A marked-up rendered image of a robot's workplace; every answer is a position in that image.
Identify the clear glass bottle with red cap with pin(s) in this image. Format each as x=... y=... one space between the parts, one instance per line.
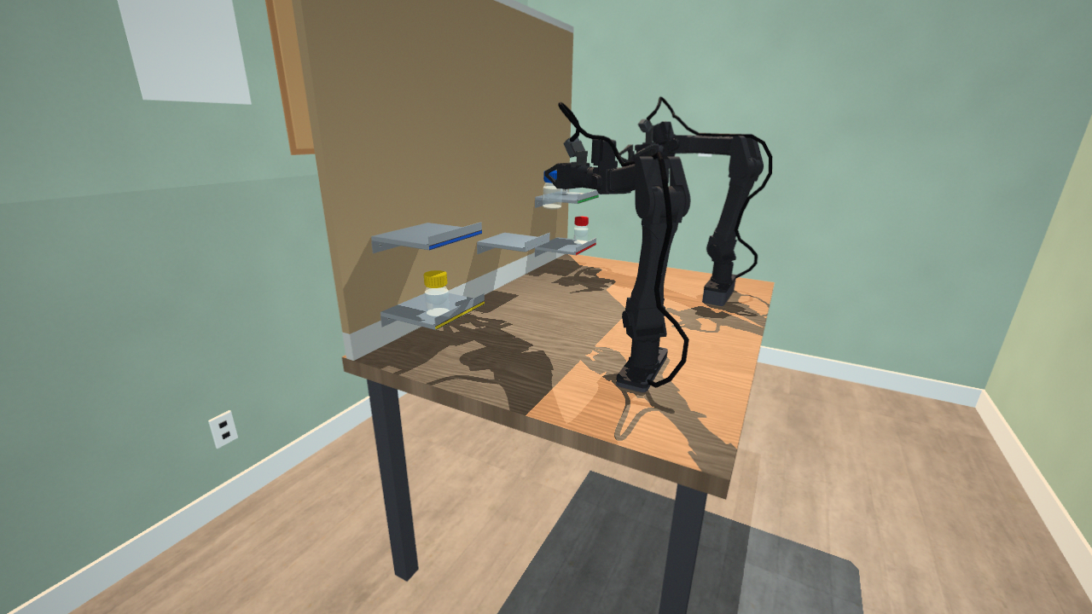
x=581 y=230

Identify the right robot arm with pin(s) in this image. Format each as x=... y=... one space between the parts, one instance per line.
x=742 y=167

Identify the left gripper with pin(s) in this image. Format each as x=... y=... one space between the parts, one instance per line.
x=571 y=175

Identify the clear bottle with yellow cap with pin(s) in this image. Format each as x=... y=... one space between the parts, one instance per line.
x=436 y=294

